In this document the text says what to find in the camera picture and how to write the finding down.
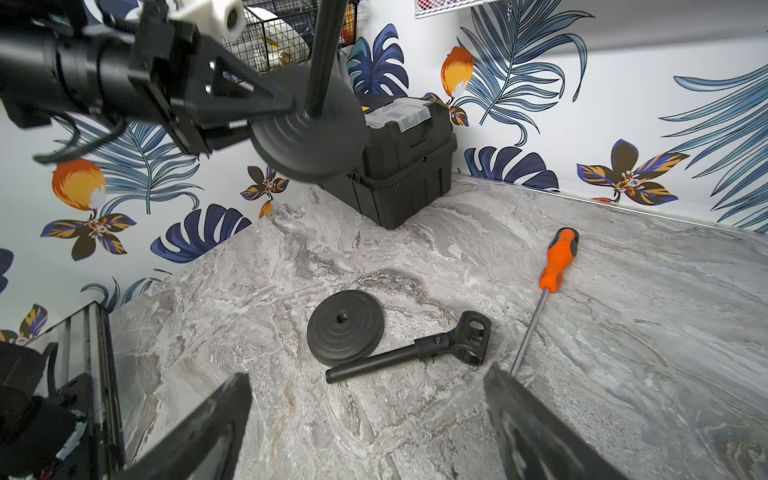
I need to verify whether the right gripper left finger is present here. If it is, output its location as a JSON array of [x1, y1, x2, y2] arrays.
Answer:
[[117, 372, 252, 479]]

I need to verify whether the black plastic toolbox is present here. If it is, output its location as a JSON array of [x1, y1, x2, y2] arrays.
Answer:
[[320, 94, 457, 230]]

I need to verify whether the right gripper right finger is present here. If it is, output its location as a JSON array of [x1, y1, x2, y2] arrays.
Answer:
[[483, 363, 626, 479]]

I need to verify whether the orange handled screwdriver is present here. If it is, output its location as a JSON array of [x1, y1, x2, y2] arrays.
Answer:
[[510, 227, 580, 377]]

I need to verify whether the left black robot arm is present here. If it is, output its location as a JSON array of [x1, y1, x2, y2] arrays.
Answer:
[[1, 1, 294, 165]]

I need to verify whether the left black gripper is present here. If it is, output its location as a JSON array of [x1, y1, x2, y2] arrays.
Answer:
[[128, 1, 294, 155]]

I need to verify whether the black wire basket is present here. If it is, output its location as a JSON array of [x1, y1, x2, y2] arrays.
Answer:
[[218, 0, 361, 76]]

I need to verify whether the aluminium front rail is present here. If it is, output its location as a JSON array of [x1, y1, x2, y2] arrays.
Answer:
[[27, 302, 126, 479]]

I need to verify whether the clear mesh wall tray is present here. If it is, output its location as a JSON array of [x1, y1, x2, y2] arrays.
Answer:
[[414, 0, 494, 18]]

